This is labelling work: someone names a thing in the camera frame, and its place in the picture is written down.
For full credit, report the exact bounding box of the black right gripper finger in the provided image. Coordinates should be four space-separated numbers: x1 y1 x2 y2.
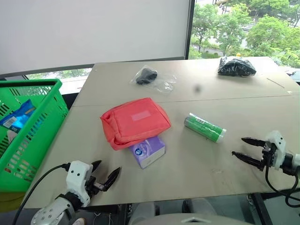
231 151 263 171
241 137 266 147

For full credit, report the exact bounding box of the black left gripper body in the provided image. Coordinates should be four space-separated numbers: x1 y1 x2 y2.
84 174 106 196

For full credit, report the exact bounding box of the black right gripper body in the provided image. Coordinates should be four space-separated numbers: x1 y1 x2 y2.
258 140 278 173

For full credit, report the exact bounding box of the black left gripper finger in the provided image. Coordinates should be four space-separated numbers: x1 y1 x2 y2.
91 160 102 175
103 166 122 192

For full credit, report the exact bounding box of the green plastic shopping basket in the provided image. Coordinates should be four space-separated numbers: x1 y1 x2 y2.
0 78 69 194

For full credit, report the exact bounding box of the grey package corner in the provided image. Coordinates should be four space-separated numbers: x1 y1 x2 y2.
6 128 21 144

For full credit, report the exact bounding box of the purple tissue pack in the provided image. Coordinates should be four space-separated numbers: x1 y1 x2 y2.
128 135 168 170

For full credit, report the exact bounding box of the dark metal table leg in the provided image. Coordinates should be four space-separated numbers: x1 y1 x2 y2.
247 193 274 225

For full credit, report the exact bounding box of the green garbage bag roll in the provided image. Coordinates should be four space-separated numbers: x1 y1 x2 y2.
183 112 227 144

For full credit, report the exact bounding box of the red fabric pouch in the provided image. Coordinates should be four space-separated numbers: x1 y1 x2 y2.
100 97 172 151

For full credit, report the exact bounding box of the thin wooden stick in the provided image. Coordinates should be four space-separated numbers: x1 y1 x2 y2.
266 77 285 89

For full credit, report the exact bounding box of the grey robot torso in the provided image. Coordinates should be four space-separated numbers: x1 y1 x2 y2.
128 198 249 225

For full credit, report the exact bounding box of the black crinkled plastic package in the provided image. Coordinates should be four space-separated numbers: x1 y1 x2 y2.
217 56 257 78

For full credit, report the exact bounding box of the blue snack packet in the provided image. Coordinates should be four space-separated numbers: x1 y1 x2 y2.
0 98 38 135

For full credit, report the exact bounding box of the black item in clear bag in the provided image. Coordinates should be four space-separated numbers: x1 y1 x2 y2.
130 64 178 95

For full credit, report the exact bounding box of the white roller blind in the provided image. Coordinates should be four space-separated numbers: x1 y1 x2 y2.
0 0 190 75

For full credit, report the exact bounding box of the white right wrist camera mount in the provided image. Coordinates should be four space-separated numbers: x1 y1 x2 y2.
265 130 287 170

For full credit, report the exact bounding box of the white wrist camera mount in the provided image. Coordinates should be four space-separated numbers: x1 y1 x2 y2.
66 160 94 207
265 130 287 170

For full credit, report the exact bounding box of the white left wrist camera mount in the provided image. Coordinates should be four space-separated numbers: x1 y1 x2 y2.
66 160 94 207

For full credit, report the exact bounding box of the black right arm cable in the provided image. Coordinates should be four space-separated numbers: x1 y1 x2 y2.
265 164 300 208

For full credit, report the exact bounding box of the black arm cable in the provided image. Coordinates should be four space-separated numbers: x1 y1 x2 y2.
265 164 300 208
12 163 71 225

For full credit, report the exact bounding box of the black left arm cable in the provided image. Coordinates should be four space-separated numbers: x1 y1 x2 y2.
12 163 71 225

